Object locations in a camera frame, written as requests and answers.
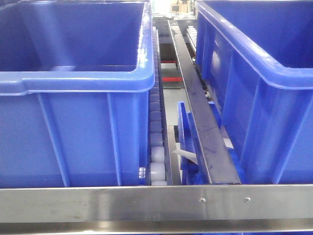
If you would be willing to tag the blue bin below shelf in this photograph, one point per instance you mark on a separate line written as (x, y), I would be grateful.
(188, 142)

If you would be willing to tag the white roller track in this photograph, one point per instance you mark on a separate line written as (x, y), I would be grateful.
(156, 122)

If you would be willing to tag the large blue bin left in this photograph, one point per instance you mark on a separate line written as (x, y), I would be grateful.
(75, 77)

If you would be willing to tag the large blue bin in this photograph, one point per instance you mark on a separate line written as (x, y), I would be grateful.
(75, 77)
(257, 58)

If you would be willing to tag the large blue bin right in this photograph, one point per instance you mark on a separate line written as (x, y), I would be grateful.
(257, 58)

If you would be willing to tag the steel divider rail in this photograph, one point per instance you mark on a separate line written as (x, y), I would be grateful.
(197, 101)

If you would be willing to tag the steel front shelf rail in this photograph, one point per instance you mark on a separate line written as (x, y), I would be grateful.
(167, 209)

